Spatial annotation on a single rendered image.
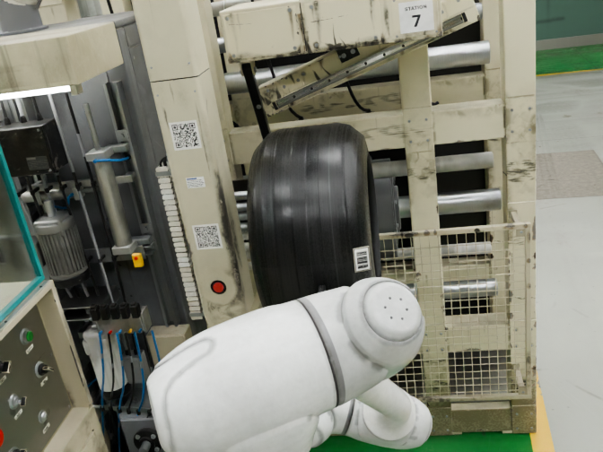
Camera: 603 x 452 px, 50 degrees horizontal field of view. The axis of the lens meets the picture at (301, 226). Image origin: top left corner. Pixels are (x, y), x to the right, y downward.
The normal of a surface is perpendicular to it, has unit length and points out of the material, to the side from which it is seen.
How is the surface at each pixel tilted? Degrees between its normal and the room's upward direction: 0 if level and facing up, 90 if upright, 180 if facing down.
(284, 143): 15
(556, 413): 0
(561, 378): 0
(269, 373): 56
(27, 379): 90
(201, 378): 42
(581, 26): 90
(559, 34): 90
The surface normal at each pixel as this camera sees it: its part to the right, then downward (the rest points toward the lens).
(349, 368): 0.23, 0.21
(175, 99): -0.12, 0.40
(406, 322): 0.23, -0.49
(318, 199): -0.18, -0.23
